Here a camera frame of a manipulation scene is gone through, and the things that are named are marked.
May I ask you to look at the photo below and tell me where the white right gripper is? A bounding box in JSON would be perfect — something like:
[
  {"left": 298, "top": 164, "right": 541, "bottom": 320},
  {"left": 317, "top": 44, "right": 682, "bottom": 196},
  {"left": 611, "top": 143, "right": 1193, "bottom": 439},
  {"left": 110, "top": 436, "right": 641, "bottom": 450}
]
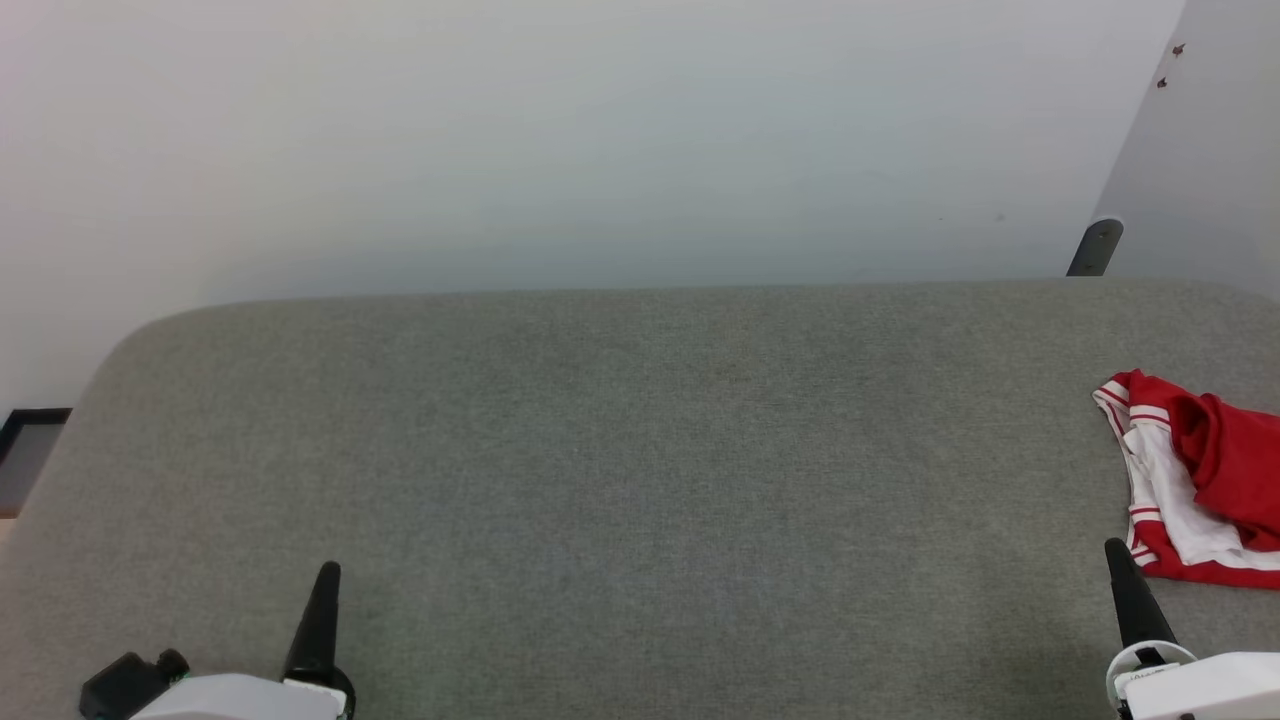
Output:
[{"left": 1103, "top": 537, "right": 1280, "bottom": 720}]

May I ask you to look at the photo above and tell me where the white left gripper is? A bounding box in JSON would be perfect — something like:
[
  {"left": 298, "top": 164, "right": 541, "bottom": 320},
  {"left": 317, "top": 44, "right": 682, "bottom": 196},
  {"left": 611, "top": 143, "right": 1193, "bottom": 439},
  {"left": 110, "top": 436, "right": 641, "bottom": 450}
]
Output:
[{"left": 128, "top": 560, "right": 357, "bottom": 720}]

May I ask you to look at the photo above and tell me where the red and white basketball jersey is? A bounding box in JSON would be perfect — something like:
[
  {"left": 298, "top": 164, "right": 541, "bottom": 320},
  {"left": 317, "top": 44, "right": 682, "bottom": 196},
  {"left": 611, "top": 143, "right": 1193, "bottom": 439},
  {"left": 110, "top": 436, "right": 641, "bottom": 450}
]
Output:
[{"left": 1091, "top": 369, "right": 1280, "bottom": 590}]

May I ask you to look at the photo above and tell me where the dark grey metal bracket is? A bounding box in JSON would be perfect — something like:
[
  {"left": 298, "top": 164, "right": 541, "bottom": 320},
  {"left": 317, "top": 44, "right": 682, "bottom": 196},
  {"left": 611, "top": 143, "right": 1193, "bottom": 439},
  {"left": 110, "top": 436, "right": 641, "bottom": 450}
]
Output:
[{"left": 1065, "top": 217, "right": 1126, "bottom": 278}]

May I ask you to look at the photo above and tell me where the white wall panel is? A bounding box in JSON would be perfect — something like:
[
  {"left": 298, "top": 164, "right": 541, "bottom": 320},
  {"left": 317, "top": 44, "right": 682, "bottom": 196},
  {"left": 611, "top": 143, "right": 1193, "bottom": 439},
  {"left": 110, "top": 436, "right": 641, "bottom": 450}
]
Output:
[{"left": 1094, "top": 0, "right": 1280, "bottom": 301}]

